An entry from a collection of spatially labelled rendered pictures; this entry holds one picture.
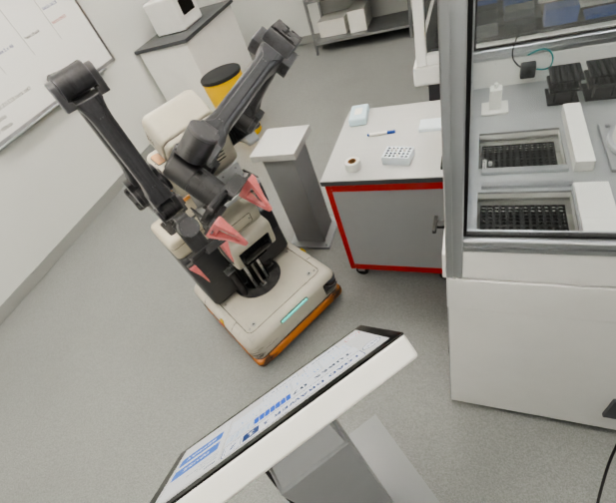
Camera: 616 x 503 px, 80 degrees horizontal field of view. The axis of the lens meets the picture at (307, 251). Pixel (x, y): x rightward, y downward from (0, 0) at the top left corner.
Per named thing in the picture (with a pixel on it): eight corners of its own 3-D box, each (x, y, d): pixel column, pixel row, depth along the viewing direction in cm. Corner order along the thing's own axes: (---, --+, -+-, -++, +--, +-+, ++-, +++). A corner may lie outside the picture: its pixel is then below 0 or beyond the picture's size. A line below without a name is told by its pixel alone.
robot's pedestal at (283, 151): (290, 247, 261) (247, 158, 207) (303, 217, 278) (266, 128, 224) (329, 249, 248) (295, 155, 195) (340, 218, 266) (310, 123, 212)
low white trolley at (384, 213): (351, 278, 226) (319, 182, 173) (370, 209, 263) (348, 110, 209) (453, 285, 203) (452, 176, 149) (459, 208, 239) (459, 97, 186)
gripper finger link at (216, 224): (266, 220, 71) (225, 190, 69) (247, 247, 68) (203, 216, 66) (255, 233, 77) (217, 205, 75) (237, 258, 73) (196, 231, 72)
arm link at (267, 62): (293, 65, 97) (258, 36, 94) (302, 49, 92) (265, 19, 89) (210, 187, 79) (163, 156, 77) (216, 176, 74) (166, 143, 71)
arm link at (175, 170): (169, 166, 74) (154, 176, 69) (183, 139, 70) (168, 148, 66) (199, 187, 75) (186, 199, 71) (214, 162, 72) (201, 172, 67)
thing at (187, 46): (177, 125, 466) (114, 20, 380) (217, 81, 533) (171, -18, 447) (224, 119, 437) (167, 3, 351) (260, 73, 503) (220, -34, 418)
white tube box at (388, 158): (381, 164, 168) (380, 157, 165) (388, 153, 172) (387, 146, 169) (408, 166, 162) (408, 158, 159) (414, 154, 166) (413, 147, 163)
